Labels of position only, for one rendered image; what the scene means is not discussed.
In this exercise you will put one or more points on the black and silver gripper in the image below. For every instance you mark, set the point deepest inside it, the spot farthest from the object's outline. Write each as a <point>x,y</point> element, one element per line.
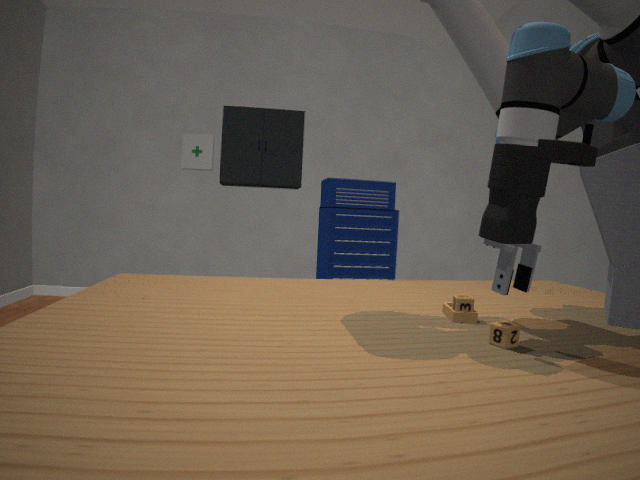
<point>520,168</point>

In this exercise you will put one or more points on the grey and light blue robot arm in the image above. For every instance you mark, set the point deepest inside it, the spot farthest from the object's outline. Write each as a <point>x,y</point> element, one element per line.
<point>540,71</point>

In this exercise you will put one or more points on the tan wooden tray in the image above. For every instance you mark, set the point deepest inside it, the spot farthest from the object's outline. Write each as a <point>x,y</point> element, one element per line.
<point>469,317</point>

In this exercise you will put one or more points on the beige cube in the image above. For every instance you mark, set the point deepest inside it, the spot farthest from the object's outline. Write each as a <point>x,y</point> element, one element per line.
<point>504,334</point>
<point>462,303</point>

